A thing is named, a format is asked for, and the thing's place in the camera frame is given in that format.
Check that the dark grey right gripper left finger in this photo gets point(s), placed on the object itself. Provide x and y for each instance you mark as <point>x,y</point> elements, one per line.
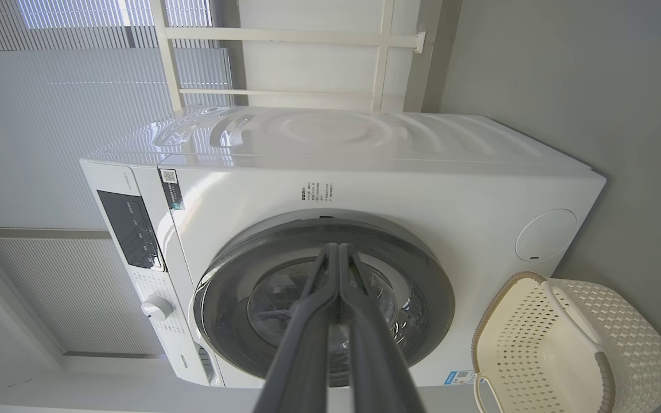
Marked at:
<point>302,355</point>

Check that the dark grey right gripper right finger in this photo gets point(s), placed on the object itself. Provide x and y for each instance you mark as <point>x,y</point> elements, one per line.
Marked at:
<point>376,367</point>

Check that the black round glass washer door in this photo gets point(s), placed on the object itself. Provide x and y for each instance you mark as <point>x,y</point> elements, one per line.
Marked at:
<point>233,298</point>

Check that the cream perforated laundry basket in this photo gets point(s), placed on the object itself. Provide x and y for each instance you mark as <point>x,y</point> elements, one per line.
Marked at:
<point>537,344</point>

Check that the white front-load washing machine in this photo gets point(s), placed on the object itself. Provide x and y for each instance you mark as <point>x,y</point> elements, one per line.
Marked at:
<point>451,189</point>

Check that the blue energy label sticker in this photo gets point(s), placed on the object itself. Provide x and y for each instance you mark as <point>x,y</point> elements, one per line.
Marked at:
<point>459,377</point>

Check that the white washer control knob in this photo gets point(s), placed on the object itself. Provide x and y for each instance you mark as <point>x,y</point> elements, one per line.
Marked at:
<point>156,308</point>

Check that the black QR code sticker strip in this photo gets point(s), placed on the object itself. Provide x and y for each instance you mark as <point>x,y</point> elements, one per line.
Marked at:
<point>172,189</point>

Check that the black washer display panel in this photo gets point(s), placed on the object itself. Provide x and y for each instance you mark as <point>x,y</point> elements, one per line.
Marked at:
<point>129,229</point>

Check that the round white filter cover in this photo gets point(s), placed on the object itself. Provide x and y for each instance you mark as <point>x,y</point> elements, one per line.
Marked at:
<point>545,235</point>

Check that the white pleated window blind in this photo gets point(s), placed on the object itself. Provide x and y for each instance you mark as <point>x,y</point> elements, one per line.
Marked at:
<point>49,115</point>

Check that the white metal shelf frame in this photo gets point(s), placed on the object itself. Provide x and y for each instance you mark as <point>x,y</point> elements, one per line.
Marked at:
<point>284,35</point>

